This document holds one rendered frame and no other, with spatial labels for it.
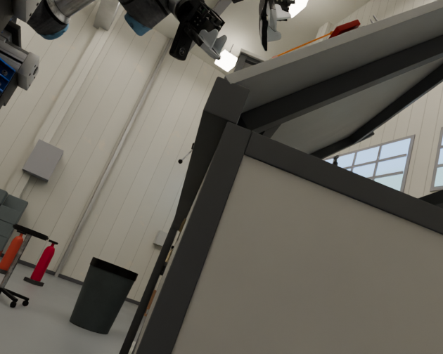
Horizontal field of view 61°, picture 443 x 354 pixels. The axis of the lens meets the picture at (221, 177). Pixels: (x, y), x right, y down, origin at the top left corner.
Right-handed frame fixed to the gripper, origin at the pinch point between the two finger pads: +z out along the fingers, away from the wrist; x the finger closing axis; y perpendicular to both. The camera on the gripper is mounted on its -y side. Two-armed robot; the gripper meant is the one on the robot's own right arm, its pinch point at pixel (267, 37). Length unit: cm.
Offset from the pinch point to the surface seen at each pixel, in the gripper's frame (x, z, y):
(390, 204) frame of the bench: -32, 51, 7
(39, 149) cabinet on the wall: 758, -232, -298
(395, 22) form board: -31.4, 18.3, 13.6
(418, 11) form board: -31.4, 15.5, 18.7
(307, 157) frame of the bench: -32, 44, -5
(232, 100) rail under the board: -32, 36, -16
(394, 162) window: 337, -83, 267
